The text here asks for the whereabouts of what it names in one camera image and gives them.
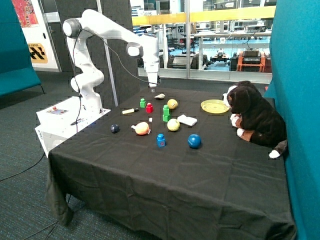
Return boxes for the yellow tennis ball front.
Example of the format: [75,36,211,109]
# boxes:
[167,119,180,132]

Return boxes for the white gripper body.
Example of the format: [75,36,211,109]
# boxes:
[144,63,160,88]

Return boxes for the orange plush fruit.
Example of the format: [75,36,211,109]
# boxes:
[131,122,151,136]

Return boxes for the yellow black warning sign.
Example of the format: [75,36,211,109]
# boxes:
[27,43,48,64]

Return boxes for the green block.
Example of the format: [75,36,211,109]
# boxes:
[139,98,146,108]
[162,114,171,122]
[163,104,170,116]

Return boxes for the dark navy small ball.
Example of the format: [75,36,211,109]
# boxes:
[110,124,120,134]

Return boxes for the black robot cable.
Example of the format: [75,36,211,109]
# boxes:
[71,28,152,135]

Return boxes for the orange black equipment rack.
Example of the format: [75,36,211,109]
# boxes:
[236,48,266,73]

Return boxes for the beige small shell object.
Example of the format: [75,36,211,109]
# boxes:
[154,93,166,100]

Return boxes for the red poster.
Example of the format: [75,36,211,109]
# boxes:
[12,0,39,28]

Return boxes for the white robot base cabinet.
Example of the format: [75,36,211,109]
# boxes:
[35,96,111,156]

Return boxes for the black tablecloth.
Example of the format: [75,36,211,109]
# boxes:
[45,88,297,240]

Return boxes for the brown plush dog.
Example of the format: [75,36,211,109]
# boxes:
[223,80,288,159]

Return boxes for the yellow tennis ball back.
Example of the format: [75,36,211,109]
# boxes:
[167,99,178,110]

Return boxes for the yellow black marker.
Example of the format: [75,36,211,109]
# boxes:
[122,108,139,115]

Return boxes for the red block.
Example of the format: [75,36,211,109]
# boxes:
[145,102,153,114]

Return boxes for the yellow tennis ball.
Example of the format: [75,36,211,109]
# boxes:
[167,119,180,132]
[167,99,178,110]

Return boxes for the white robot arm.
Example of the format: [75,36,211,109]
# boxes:
[62,9,160,114]

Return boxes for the teal sofa left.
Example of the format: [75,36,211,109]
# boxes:
[0,0,41,97]

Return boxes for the black floor cable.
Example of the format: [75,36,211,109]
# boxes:
[0,152,46,182]

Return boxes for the yellow plastic plate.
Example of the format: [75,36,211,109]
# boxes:
[200,99,230,114]

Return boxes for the teal partition right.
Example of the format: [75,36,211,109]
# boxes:
[265,0,320,240]

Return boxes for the blue block with letter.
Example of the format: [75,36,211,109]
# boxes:
[156,133,166,148]

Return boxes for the green block back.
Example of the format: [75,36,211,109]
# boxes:
[139,98,146,108]

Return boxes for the blue ball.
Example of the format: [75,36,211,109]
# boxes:
[187,134,202,149]

